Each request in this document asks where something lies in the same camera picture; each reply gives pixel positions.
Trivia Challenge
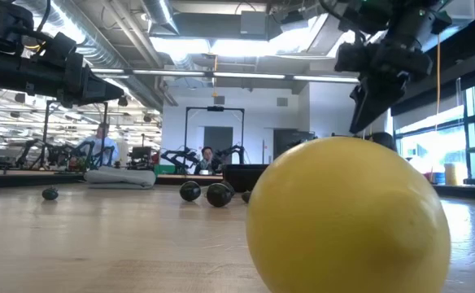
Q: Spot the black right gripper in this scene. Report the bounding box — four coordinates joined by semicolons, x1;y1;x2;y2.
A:
334;40;434;134

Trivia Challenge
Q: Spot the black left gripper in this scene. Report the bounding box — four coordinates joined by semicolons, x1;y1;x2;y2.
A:
48;32;124;109

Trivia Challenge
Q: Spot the yellow lemon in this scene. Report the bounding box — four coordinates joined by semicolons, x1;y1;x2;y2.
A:
245;136;452;293

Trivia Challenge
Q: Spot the dark avocado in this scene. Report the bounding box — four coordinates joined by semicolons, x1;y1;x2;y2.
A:
179;180;203;203
206;182;233;208

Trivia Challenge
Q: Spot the black plastic tupperware container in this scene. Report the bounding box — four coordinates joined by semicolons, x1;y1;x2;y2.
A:
222;164;270;194

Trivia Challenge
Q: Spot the grey mesh office chair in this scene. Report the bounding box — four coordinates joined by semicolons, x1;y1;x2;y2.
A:
369;132;397;152

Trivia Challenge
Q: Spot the long ceiling light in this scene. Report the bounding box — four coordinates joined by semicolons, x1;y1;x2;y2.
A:
292;74;360;85
211;72;287;81
131;69;206;78

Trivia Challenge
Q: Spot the person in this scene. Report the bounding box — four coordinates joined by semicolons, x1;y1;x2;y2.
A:
194;146;221;176
76;121;120;168

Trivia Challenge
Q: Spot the dark blackberry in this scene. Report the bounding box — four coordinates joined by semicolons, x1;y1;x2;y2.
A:
41;186;60;201

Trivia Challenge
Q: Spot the yellow canister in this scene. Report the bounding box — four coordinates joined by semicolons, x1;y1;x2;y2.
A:
443;163;460;186

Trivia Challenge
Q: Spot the silver ventilation duct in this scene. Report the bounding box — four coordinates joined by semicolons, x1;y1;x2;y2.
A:
13;0;165;111

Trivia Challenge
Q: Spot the black background camera frame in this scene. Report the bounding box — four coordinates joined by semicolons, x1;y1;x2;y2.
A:
184;105;246;164

